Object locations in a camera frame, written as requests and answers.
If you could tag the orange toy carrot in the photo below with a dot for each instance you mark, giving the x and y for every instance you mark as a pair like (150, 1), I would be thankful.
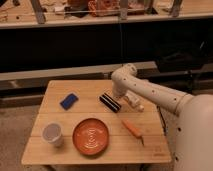
(133, 130)

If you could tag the orange object on shelf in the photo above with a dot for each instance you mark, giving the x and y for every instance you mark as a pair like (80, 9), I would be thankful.
(99, 8)

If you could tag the white plastic bottle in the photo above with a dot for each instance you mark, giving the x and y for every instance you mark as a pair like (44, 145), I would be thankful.
(134, 101)

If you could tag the blue sponge block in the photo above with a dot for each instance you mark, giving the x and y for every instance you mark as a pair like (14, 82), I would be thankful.
(68, 101)

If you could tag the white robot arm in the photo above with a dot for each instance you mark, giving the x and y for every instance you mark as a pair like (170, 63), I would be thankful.
(194, 140)

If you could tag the black whiteboard eraser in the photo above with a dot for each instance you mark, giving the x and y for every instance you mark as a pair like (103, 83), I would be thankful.
(110, 102)

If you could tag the translucent plastic cup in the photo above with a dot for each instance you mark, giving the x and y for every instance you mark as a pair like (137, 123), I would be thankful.
(52, 134)

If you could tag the orange round plate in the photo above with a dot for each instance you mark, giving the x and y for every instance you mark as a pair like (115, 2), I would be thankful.
(91, 137)

